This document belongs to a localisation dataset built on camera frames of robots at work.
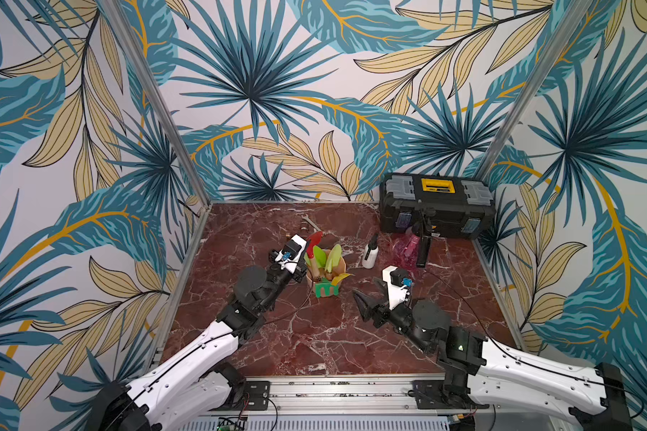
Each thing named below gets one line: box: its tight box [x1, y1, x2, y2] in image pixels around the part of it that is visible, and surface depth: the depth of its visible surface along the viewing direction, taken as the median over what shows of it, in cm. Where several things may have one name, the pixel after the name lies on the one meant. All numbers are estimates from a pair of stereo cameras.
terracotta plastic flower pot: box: [305, 255, 346, 292], surface depth 90 cm
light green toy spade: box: [325, 244, 343, 274], surface depth 89 cm
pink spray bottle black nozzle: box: [400, 206, 437, 269], surface depth 85 cm
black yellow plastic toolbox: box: [379, 173, 497, 241], surface depth 102 cm
